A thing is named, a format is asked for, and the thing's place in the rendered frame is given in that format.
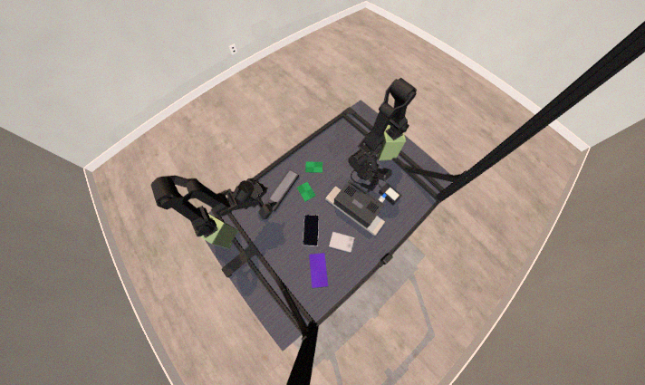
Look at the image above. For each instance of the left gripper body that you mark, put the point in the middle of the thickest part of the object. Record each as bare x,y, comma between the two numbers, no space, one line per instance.
265,210

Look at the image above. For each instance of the green flat rectangular mat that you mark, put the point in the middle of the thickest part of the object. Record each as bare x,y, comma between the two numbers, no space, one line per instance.
314,167

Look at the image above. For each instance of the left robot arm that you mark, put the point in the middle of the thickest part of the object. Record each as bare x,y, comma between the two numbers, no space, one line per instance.
167,196

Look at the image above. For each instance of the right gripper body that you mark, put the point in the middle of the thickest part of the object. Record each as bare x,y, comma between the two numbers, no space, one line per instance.
383,173

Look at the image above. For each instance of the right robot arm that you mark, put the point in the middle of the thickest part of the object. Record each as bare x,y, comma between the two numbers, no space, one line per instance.
403,93

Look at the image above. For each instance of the purple flat slab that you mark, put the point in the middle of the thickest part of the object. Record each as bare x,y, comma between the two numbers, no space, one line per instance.
318,270

